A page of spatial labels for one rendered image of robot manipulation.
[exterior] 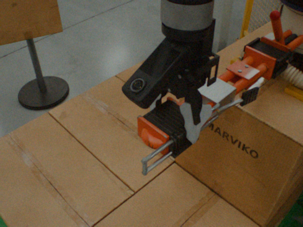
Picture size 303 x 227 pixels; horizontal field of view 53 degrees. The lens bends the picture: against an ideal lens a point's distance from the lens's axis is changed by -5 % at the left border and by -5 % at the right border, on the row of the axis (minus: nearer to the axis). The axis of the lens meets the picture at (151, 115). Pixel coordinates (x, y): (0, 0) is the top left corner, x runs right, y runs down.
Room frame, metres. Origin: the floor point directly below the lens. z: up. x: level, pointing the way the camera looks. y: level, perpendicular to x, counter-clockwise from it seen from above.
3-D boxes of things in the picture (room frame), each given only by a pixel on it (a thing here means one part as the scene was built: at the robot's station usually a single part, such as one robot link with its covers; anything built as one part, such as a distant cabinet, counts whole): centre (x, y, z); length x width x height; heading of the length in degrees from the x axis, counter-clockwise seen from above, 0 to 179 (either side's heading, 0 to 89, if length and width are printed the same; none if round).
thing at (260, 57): (0.66, -0.29, 1.07); 0.10 x 0.08 x 0.06; 44
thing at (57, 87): (1.87, 0.83, 0.31); 0.40 x 0.40 x 0.62
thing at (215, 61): (0.43, -0.06, 1.21); 0.09 x 0.08 x 0.12; 134
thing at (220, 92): (0.51, -0.13, 1.07); 0.07 x 0.07 x 0.04; 44
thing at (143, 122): (0.42, -0.03, 1.07); 0.08 x 0.07 x 0.05; 134
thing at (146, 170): (0.42, -0.11, 1.07); 0.31 x 0.03 x 0.05; 134
